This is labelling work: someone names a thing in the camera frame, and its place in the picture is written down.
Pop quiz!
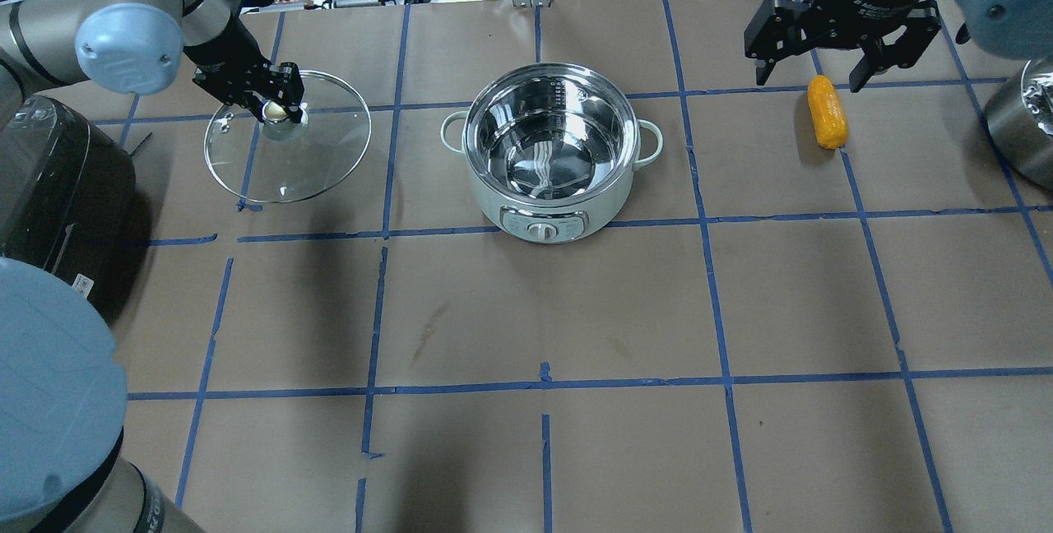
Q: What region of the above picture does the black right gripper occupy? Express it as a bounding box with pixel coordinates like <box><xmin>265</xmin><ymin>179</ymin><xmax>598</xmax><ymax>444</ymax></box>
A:
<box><xmin>746</xmin><ymin>0</ymin><xmax>943</xmax><ymax>92</ymax></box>

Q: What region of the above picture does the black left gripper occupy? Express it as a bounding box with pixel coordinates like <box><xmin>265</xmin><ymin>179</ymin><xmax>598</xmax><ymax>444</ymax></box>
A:
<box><xmin>193</xmin><ymin>39</ymin><xmax>304</xmax><ymax>123</ymax></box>

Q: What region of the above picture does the yellow corn cob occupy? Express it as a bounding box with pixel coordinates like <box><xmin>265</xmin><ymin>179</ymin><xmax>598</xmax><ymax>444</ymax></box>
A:
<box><xmin>806</xmin><ymin>75</ymin><xmax>850</xmax><ymax>150</ymax></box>

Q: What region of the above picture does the glass pot lid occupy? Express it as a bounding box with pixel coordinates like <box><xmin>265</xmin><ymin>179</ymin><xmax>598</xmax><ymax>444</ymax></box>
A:
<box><xmin>203</xmin><ymin>71</ymin><xmax>373</xmax><ymax>204</ymax></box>

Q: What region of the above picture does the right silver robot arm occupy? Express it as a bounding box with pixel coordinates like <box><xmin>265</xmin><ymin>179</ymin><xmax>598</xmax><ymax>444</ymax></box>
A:
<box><xmin>744</xmin><ymin>0</ymin><xmax>1052</xmax><ymax>92</ymax></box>

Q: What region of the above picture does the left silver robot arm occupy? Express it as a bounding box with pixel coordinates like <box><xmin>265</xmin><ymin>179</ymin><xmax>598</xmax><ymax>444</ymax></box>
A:
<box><xmin>1</xmin><ymin>0</ymin><xmax>304</xmax><ymax>124</ymax></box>

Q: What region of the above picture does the steel steamer pot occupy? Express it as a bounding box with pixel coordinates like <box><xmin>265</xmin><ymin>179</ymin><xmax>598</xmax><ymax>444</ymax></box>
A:
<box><xmin>984</xmin><ymin>54</ymin><xmax>1052</xmax><ymax>191</ymax></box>

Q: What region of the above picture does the light green electric pot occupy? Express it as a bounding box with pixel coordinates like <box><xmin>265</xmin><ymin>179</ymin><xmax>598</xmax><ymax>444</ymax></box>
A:
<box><xmin>438</xmin><ymin>63</ymin><xmax>665</xmax><ymax>244</ymax></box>

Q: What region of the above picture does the black rice cooker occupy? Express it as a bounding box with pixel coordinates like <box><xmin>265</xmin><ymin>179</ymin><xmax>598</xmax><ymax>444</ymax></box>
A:
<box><xmin>1</xmin><ymin>95</ymin><xmax>137</xmax><ymax>322</ymax></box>

